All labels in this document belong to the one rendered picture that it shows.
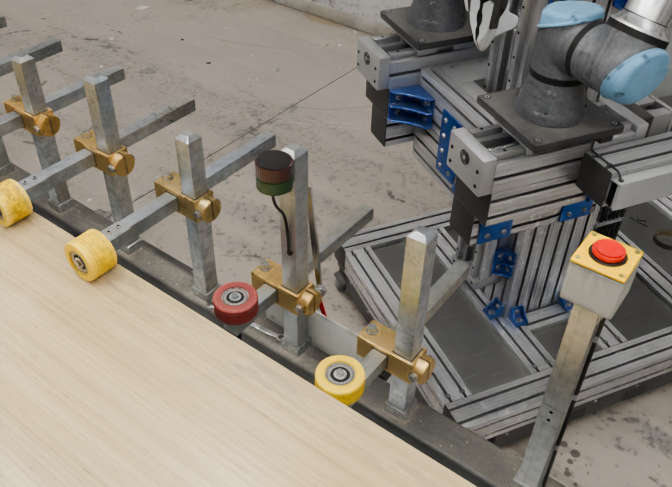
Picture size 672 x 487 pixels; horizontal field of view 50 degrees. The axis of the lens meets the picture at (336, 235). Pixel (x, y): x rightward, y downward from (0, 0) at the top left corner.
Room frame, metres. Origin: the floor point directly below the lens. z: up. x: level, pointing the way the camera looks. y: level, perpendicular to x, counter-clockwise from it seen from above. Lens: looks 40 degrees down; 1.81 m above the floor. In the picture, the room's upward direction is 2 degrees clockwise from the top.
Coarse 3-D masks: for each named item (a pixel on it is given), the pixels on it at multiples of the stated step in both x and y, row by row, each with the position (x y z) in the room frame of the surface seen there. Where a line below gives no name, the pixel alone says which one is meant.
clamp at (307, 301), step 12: (276, 264) 1.05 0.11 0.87; (252, 276) 1.02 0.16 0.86; (264, 276) 1.01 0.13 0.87; (276, 276) 1.01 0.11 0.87; (276, 288) 0.99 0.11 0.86; (312, 288) 0.99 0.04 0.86; (288, 300) 0.97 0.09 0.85; (300, 300) 0.96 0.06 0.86; (312, 300) 0.96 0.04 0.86; (300, 312) 0.96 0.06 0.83; (312, 312) 0.96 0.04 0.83
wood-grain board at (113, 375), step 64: (0, 256) 1.01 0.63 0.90; (64, 256) 1.02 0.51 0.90; (0, 320) 0.85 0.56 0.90; (64, 320) 0.85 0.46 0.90; (128, 320) 0.86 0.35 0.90; (192, 320) 0.86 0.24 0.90; (0, 384) 0.71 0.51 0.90; (64, 384) 0.72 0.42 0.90; (128, 384) 0.72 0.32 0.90; (192, 384) 0.73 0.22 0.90; (256, 384) 0.73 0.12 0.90; (0, 448) 0.60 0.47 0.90; (64, 448) 0.60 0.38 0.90; (128, 448) 0.61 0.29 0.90; (192, 448) 0.61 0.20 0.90; (256, 448) 0.61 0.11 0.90; (320, 448) 0.62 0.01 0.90; (384, 448) 0.62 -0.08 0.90
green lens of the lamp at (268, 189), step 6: (258, 180) 0.93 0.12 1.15; (288, 180) 0.94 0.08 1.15; (258, 186) 0.93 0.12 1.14; (264, 186) 0.93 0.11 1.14; (270, 186) 0.92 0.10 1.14; (276, 186) 0.92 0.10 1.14; (282, 186) 0.93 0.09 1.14; (288, 186) 0.93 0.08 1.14; (264, 192) 0.93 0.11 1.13; (270, 192) 0.92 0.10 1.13; (276, 192) 0.92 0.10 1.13; (282, 192) 0.93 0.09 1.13
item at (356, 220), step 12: (348, 216) 1.22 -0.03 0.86; (360, 216) 1.22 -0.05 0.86; (372, 216) 1.24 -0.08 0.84; (336, 228) 1.17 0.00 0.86; (348, 228) 1.18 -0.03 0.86; (360, 228) 1.21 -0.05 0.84; (324, 240) 1.13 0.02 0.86; (336, 240) 1.14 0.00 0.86; (324, 252) 1.11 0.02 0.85; (312, 264) 1.07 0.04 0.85; (264, 288) 0.99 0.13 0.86; (264, 300) 0.96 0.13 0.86; (276, 300) 0.98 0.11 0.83
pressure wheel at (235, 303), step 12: (228, 288) 0.94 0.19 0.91; (240, 288) 0.94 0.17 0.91; (252, 288) 0.94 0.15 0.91; (216, 300) 0.91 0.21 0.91; (228, 300) 0.91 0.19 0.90; (240, 300) 0.91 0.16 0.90; (252, 300) 0.91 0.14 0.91; (216, 312) 0.89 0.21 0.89; (228, 312) 0.88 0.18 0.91; (240, 312) 0.88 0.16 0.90; (252, 312) 0.90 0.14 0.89; (228, 324) 0.88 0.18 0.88; (240, 324) 0.88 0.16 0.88; (240, 336) 0.91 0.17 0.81
